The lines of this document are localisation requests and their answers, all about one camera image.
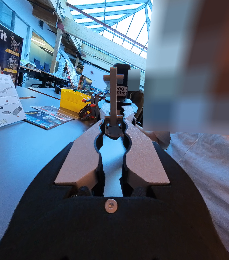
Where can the white instruction booklet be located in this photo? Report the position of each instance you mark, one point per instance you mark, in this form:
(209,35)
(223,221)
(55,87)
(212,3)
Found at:
(2,109)

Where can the black tracked toy robot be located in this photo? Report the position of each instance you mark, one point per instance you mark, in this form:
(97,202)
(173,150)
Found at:
(88,111)

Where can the long background desk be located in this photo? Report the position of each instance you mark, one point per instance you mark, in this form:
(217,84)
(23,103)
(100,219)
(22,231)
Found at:
(43,73)

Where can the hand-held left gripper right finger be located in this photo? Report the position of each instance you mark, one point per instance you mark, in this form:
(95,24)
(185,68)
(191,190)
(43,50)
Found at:
(145,158)

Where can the blue office chair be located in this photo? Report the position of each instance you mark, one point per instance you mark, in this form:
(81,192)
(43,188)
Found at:
(38,62)
(47,67)

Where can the long grey toy brick beam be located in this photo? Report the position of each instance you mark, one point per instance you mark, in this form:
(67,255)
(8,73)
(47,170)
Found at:
(113,95)

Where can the yellow plastic bin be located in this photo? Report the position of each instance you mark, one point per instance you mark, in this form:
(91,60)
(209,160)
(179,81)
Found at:
(73,99)

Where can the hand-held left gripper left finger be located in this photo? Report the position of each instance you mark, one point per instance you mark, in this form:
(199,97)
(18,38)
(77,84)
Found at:
(80,158)

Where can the whiteboard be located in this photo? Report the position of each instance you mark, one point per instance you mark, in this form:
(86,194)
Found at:
(98,75)

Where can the pale printed leaflet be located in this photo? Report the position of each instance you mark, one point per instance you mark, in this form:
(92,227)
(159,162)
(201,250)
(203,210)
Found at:
(55,112)

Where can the small black box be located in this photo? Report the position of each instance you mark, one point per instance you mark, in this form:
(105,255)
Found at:
(57,89)

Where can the colourful toy box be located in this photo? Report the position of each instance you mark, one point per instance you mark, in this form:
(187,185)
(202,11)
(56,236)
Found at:
(85,82)

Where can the dark blue toy kit box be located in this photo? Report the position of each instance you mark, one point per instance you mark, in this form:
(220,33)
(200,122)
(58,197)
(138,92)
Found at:
(0,44)

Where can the grey table with brown edge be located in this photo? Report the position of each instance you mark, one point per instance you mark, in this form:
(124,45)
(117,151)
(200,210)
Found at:
(45,92)

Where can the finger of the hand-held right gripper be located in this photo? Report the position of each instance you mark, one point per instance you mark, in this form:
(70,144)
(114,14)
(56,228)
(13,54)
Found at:
(104,109)
(129,110)

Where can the tilted white board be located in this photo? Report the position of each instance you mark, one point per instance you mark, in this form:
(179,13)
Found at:
(72,69)

